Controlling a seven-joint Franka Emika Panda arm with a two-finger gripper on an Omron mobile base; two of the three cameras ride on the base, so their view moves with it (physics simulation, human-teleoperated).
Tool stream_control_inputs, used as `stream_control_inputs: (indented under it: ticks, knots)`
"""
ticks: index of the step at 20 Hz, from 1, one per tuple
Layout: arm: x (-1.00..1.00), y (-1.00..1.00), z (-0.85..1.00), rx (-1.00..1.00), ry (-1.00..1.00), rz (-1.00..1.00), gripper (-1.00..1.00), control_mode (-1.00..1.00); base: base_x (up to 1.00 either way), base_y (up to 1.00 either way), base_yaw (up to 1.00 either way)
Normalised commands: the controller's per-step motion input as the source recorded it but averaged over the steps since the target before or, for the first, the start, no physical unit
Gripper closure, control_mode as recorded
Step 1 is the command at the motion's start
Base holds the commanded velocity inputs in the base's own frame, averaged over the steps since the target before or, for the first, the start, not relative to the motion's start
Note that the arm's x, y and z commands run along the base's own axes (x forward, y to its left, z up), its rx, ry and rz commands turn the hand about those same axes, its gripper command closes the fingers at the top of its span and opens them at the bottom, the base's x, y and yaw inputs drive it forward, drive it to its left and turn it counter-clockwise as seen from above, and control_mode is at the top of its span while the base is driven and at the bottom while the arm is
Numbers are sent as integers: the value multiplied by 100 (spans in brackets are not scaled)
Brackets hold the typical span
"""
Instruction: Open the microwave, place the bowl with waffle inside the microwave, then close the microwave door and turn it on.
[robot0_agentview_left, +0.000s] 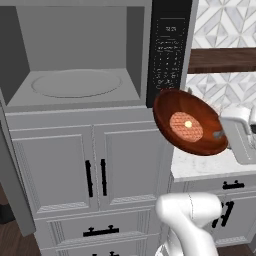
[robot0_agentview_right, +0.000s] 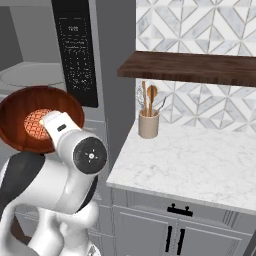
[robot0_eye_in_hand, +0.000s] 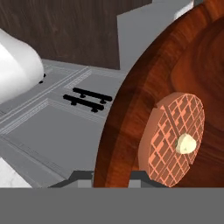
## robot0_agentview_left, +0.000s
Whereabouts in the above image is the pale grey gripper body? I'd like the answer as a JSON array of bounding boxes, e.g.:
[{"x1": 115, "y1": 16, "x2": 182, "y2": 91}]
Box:
[{"x1": 220, "y1": 106, "x2": 256, "y2": 166}]

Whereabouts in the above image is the round brown waffle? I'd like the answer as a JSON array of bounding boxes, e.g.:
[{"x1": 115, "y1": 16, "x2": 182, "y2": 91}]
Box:
[{"x1": 169, "y1": 111, "x2": 204, "y2": 143}]

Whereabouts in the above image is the grey cupboard door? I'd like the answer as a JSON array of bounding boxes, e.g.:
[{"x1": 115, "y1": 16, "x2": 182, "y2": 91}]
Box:
[
  {"x1": 199, "y1": 195, "x2": 256, "y2": 247},
  {"x1": 11, "y1": 125, "x2": 100, "y2": 218},
  {"x1": 94, "y1": 121, "x2": 168, "y2": 212}
]

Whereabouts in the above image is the grey microwave turntable plate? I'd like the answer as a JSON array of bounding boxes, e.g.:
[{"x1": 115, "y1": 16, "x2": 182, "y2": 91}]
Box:
[{"x1": 31, "y1": 68, "x2": 123, "y2": 99}]

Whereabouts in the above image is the grey microwave with black panel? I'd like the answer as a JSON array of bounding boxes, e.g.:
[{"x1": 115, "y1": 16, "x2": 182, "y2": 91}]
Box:
[{"x1": 0, "y1": 0, "x2": 200, "y2": 114}]

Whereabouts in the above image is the narrow grey drawer front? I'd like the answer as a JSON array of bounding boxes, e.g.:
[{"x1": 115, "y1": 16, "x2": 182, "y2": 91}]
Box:
[{"x1": 183, "y1": 175, "x2": 256, "y2": 198}]

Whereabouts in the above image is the wide grey drawer front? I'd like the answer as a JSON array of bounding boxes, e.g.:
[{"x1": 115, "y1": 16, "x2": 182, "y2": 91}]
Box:
[{"x1": 34, "y1": 207, "x2": 160, "y2": 248}]

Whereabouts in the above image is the black drawer handle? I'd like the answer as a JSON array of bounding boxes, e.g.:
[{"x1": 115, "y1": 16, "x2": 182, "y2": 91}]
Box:
[
  {"x1": 91, "y1": 250, "x2": 121, "y2": 256},
  {"x1": 82, "y1": 225, "x2": 121, "y2": 238},
  {"x1": 221, "y1": 179, "x2": 246, "y2": 191}
]

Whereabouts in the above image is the black bar cupboard handle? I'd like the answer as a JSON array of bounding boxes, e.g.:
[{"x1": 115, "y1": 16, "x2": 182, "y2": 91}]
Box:
[
  {"x1": 211, "y1": 213, "x2": 222, "y2": 230},
  {"x1": 84, "y1": 159, "x2": 95, "y2": 198},
  {"x1": 219, "y1": 200, "x2": 235, "y2": 228},
  {"x1": 100, "y1": 158, "x2": 109, "y2": 197}
]

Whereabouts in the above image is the dark wooden wall shelf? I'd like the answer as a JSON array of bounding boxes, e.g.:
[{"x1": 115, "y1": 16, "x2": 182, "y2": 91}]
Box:
[{"x1": 187, "y1": 47, "x2": 256, "y2": 75}]

